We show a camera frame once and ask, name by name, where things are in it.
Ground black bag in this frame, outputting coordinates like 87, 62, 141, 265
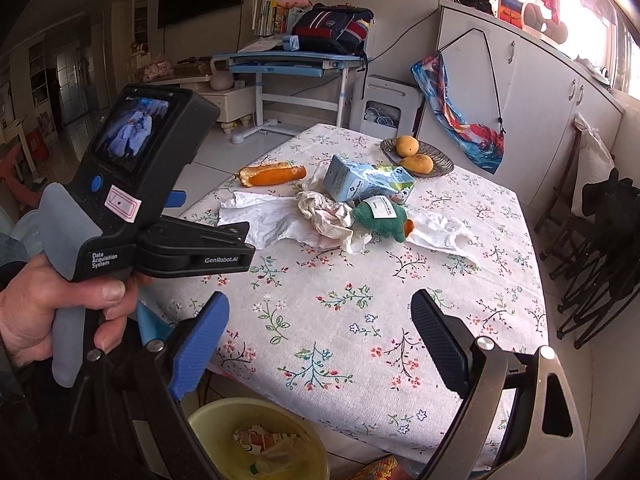
452, 0, 496, 15

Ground person's left hand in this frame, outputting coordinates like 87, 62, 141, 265
0, 255, 153, 372

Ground green plush toy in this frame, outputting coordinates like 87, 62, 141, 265
353, 196, 412, 242

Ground white storage cabinet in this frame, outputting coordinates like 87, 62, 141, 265
415, 0, 626, 221

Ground colourful printed box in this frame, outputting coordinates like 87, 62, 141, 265
497, 0, 526, 26

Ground row of books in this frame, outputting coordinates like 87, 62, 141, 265
251, 0, 296, 38

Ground white floral tablecloth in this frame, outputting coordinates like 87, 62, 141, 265
112, 122, 548, 471

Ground yellow red knitted cloth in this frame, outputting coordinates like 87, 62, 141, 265
350, 455, 401, 480

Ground colourful drawstring bag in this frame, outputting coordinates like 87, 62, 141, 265
410, 27, 507, 175

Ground cream paper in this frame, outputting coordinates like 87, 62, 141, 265
297, 190, 373, 255

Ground pink floral bundle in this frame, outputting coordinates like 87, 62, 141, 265
142, 57, 173, 83

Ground white sack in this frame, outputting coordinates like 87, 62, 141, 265
570, 112, 616, 218

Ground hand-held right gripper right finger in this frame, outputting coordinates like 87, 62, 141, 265
410, 289, 588, 480

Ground light blue carton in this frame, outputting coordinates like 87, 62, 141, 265
323, 154, 417, 204

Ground blue white study desk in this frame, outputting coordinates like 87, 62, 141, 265
210, 45, 368, 146

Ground long orange mango peel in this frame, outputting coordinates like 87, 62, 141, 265
235, 161, 307, 189

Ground red plastic stool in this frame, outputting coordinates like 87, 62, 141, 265
25, 130, 51, 158

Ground black folding chairs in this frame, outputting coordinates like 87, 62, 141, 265
535, 130, 640, 351

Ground white air purifier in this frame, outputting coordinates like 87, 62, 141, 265
348, 75, 426, 136

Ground light blue plastic sheet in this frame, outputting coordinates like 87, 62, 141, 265
136, 302, 176, 350

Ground navy striped backpack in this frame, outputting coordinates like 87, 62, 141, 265
291, 4, 375, 58

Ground black cloth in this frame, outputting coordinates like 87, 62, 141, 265
580, 167, 640, 221

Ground pink kettlebell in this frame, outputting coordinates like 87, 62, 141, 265
209, 56, 235, 92

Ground printed paper scrap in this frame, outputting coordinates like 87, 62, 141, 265
235, 424, 286, 461

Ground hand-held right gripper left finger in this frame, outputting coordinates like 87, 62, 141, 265
67, 290, 232, 480

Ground cream television cabinet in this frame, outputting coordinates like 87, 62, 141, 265
145, 62, 261, 136

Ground white tissue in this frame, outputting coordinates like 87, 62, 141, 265
217, 191, 313, 250

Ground dark glass fruit bowl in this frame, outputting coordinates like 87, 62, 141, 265
380, 138, 455, 179

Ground white plastic bag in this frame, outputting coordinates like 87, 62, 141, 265
405, 212, 480, 265

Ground yellow plastic trash bin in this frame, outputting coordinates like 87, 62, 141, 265
187, 397, 331, 480

